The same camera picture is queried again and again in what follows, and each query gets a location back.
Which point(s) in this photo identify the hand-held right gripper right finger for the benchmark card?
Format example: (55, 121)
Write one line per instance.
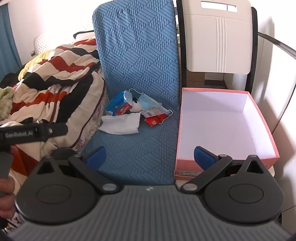
(204, 157)

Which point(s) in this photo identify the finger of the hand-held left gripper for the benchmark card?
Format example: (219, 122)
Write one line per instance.
(57, 130)

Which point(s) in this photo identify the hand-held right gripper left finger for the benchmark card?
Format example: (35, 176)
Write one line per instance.
(96, 156)

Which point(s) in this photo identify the pink cardboard box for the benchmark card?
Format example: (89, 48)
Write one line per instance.
(219, 120)

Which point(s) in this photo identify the blue red tissue packet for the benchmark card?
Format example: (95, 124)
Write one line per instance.
(116, 104)

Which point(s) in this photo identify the red snack packet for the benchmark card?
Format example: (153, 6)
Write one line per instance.
(156, 120)

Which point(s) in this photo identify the panda plush toy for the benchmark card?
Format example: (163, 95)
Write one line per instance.
(138, 105)

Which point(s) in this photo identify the blue face mask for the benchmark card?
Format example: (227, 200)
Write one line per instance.
(148, 102)

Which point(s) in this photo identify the person's left hand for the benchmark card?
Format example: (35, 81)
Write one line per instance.
(6, 197)

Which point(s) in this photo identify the green knitted cloth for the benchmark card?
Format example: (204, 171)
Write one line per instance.
(5, 102)

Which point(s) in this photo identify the white cloth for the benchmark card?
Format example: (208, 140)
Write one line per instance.
(120, 124)

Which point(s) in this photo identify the red white black striped blanket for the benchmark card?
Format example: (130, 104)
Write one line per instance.
(57, 76)

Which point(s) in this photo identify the dark cloth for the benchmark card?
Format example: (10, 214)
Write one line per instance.
(10, 80)

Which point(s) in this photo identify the clear packet with white label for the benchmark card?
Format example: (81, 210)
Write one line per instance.
(152, 112)

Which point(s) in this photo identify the yellow cloth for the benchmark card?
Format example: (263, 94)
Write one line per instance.
(37, 61)

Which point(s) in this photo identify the beige cardboard box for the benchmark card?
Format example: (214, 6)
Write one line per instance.
(203, 80)

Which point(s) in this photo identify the white quilted pillow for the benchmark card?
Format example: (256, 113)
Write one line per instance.
(41, 42)

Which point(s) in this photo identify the blue curtain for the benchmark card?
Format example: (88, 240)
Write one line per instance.
(9, 41)

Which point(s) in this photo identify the blue textured chair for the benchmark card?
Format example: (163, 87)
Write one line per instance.
(138, 58)

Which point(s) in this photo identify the wall socket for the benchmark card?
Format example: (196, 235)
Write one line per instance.
(33, 53)

